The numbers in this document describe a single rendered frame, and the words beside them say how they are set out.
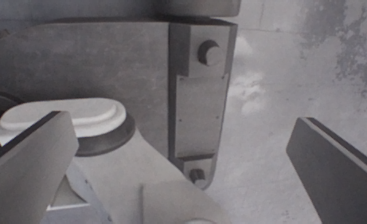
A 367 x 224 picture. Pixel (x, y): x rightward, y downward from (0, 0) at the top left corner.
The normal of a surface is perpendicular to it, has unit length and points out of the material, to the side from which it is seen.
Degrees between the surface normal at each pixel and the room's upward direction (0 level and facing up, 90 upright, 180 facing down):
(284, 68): 0
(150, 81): 0
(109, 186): 90
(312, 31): 0
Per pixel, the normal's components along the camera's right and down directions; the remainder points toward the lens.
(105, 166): 0.04, -0.87
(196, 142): 0.21, 0.49
